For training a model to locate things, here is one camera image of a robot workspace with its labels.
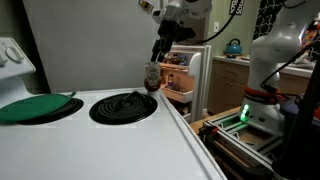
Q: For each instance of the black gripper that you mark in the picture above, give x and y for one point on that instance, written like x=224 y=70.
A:
x=171 y=32

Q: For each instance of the small glass jar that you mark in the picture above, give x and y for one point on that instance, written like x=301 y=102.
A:
x=152 y=78

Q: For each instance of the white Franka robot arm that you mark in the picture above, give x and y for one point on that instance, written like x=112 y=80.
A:
x=270 y=50

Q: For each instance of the dark jar in door shelf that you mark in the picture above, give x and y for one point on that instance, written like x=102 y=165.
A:
x=175 y=60

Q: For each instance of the small bottle purple-blue cap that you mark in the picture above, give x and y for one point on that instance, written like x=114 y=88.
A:
x=170 y=81

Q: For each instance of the white fridge door with shelves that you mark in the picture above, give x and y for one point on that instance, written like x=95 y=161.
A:
x=196 y=76

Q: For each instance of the small fridge magnet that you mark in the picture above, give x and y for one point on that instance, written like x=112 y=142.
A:
x=145 y=5

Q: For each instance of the grey refrigerator body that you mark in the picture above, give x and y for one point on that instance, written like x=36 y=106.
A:
x=93 y=46

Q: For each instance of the black coil burner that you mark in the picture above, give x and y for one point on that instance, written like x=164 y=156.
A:
x=120 y=108
x=68 y=108

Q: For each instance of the teal kettle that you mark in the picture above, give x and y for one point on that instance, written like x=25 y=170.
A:
x=233 y=48

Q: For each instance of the wooden kitchen counter cabinet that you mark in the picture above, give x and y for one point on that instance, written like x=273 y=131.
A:
x=226 y=83

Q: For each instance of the white electric stove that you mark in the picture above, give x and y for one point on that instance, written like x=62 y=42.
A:
x=116 y=150

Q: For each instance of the green pot holder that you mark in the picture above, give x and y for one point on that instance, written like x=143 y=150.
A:
x=33 y=106

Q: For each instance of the white stove knob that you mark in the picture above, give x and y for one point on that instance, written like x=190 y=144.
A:
x=14 y=55

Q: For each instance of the colourful patterned cloth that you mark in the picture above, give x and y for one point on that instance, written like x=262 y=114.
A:
x=310 y=35

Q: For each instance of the black foreground stand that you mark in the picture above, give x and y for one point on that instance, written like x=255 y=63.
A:
x=300 y=143

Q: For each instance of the white wall light switch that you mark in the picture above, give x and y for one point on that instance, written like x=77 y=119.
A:
x=216 y=27

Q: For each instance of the small black-white wall picture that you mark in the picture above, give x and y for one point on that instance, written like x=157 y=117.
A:
x=236 y=6

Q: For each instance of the black-white patterned wall hanging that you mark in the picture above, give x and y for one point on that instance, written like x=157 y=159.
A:
x=266 y=16

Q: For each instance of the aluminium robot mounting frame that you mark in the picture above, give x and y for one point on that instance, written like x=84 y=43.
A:
x=246 y=140

